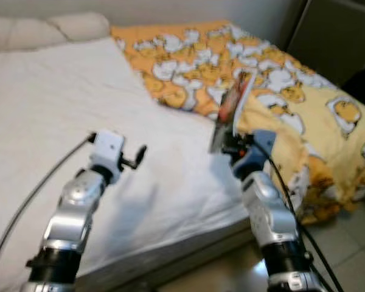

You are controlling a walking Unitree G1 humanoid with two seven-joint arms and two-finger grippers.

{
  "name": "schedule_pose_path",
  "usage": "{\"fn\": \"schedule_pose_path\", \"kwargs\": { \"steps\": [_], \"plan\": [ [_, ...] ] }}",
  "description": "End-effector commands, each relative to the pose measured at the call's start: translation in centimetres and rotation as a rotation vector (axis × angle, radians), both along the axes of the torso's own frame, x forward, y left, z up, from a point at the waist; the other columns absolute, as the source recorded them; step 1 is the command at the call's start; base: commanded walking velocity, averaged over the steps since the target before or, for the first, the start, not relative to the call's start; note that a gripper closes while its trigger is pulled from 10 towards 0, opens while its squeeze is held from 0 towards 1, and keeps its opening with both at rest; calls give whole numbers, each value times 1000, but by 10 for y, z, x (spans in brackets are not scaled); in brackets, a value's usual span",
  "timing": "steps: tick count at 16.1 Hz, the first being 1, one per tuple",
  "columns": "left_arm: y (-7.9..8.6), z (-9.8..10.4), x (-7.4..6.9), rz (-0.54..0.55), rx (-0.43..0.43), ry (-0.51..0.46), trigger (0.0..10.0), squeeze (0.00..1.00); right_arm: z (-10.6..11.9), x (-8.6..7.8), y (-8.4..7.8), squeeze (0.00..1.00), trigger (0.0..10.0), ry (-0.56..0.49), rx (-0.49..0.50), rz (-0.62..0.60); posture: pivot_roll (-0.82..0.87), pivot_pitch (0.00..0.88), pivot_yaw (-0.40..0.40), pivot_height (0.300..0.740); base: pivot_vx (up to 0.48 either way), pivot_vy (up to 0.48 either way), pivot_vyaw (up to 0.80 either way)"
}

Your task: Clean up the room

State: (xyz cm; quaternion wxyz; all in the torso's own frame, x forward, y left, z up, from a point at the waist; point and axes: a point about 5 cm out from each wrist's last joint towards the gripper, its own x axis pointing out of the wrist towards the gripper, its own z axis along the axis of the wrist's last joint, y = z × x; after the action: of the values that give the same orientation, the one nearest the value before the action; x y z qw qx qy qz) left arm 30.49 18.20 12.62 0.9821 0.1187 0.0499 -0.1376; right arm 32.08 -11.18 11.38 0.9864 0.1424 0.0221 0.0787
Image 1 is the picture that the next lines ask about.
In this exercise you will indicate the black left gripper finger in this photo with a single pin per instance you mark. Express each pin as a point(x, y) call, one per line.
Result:
point(141, 155)

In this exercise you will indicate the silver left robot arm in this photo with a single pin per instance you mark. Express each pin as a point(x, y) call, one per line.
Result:
point(73, 213)

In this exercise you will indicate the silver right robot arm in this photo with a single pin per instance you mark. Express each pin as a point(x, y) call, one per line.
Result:
point(267, 207)

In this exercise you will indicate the white quilted mattress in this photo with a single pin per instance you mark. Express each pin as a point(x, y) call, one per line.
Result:
point(79, 85)

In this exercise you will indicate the beige bed base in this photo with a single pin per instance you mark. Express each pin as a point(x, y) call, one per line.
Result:
point(194, 261)

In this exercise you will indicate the grey wardrobe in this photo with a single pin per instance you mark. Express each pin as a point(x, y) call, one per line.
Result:
point(334, 36)

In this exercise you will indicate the long beige bolster pillow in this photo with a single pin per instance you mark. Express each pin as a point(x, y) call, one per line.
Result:
point(48, 30)

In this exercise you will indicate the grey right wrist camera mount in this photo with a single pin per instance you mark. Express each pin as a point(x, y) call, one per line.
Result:
point(258, 149)

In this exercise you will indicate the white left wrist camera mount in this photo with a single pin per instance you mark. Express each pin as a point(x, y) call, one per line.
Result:
point(108, 147)

